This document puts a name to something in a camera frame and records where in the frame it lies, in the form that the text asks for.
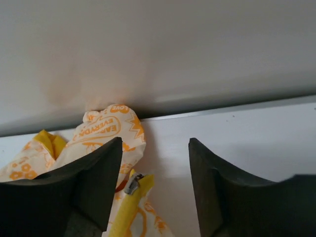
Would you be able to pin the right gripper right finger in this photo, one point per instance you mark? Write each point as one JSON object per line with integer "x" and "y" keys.
{"x": 234, "y": 203}

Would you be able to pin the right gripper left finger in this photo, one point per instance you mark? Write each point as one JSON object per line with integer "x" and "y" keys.
{"x": 74, "y": 200}

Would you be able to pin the yellow and patterned jacket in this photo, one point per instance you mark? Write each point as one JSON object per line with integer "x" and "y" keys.
{"x": 131, "y": 216}

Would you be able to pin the silver zipper slider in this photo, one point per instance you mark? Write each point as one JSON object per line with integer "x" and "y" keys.
{"x": 133, "y": 183}

